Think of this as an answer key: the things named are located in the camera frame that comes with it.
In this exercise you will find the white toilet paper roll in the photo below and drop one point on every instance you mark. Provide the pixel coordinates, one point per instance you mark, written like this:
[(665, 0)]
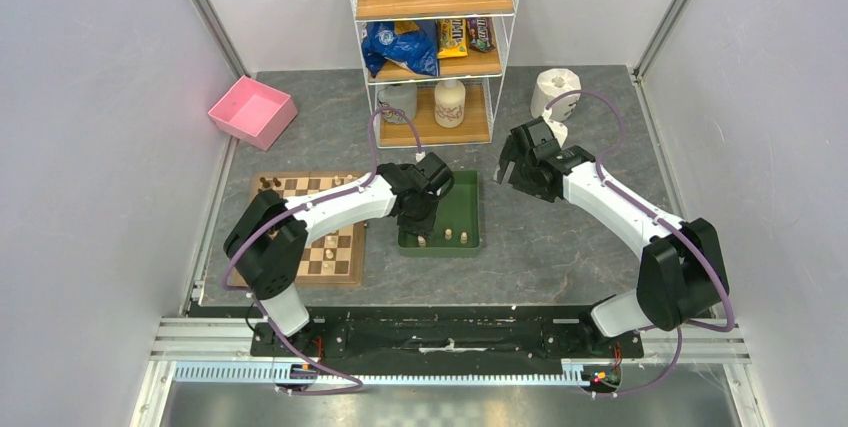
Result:
[(551, 84)]

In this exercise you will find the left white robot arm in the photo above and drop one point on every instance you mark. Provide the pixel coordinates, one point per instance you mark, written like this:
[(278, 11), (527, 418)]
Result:
[(267, 243)]

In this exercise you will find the wooden chess board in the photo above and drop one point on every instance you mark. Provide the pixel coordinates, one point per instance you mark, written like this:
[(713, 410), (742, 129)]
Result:
[(336, 258)]

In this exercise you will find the white patterned bottle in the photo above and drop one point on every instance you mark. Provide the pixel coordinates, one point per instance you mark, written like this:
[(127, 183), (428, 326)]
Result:
[(449, 98)]

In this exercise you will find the grey patterned mug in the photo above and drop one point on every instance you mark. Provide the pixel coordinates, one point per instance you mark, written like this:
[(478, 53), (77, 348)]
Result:
[(395, 98)]

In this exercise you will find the green metal tray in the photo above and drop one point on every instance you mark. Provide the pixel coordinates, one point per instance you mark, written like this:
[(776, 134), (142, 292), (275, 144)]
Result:
[(460, 211)]

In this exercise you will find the white wire wooden shelf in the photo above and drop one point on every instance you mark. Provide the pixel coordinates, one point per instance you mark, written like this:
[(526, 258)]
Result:
[(483, 74)]

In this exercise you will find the brown candy bag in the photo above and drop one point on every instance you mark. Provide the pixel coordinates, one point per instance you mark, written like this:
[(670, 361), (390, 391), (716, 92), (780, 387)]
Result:
[(481, 36)]

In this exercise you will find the pink plastic bin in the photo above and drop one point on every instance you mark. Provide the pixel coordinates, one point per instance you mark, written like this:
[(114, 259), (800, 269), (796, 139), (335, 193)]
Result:
[(253, 112)]

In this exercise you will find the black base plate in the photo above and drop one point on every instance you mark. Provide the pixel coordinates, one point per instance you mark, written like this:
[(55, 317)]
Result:
[(557, 331)]

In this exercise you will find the aluminium rail frame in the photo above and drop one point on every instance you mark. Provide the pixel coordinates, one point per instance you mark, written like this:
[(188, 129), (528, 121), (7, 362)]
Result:
[(225, 366)]

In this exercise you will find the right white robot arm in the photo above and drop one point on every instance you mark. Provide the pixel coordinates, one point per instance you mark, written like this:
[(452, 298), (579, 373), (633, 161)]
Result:
[(681, 272)]

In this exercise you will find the yellow candy bag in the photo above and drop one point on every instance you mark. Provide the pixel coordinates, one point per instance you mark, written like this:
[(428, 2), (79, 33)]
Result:
[(453, 41)]

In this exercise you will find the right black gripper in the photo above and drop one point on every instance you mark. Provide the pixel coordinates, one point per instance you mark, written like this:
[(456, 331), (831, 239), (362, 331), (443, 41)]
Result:
[(511, 152)]

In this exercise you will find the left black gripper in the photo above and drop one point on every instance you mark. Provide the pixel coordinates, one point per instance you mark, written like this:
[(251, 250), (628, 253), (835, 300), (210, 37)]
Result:
[(424, 227)]

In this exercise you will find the blue snack bag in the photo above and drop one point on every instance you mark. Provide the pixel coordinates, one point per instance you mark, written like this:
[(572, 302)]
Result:
[(412, 45)]

